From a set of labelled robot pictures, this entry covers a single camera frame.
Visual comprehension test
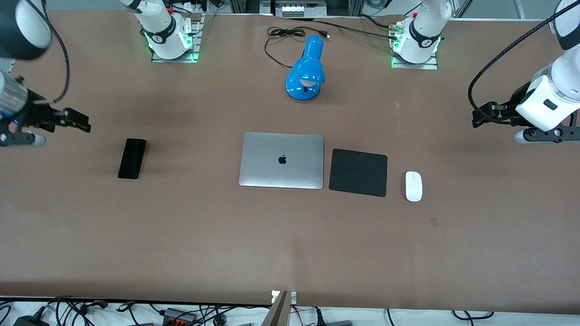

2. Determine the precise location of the black smartphone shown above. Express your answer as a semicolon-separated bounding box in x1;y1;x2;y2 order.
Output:
117;138;147;180

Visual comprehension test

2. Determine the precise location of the white computer mouse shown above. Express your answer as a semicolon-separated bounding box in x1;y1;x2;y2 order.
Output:
405;171;423;202

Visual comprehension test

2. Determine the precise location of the black mouse pad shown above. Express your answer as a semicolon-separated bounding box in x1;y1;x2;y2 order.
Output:
328;148;388;198

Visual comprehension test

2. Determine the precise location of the power strip with plugs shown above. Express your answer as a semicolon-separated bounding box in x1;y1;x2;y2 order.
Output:
174;0;210;14

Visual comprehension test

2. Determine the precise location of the blue desk lamp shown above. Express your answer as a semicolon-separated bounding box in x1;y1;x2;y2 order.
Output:
285;34;326;102

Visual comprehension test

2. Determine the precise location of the black power adapter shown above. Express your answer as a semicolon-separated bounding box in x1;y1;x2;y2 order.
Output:
14;315;51;326

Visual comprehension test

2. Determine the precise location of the silver closed laptop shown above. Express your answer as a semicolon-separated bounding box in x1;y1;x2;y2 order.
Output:
238;132;325;190

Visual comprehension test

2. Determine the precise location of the black box with red levers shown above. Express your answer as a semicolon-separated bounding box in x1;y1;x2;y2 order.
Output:
162;307;199;325

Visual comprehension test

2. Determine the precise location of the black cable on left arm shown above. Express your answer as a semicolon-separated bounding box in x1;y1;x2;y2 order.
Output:
468;5;580;125

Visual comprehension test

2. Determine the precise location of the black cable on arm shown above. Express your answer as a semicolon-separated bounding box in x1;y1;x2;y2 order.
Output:
468;5;580;125
44;11;71;104

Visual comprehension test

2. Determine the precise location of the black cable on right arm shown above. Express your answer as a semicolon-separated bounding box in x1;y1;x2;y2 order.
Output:
44;11;71;104

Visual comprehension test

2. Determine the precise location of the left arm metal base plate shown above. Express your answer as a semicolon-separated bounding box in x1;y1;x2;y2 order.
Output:
390;20;440;70

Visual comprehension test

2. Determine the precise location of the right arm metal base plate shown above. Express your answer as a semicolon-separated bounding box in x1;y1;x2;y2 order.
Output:
150;13;203;63

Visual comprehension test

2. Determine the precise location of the black tangled floor cable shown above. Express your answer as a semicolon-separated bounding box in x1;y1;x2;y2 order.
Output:
44;296;110;326

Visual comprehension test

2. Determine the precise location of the black looped floor cable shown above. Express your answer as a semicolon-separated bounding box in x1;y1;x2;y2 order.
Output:
452;310;495;321

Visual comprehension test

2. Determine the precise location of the thin black lamp cord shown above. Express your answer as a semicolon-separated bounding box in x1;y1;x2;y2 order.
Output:
264;26;331;70

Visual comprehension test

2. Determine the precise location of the aluminium frame rail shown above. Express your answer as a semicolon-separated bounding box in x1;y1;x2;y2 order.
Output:
229;0;364;17

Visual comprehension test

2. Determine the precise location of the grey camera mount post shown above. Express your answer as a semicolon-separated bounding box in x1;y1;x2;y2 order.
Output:
261;291;291;326

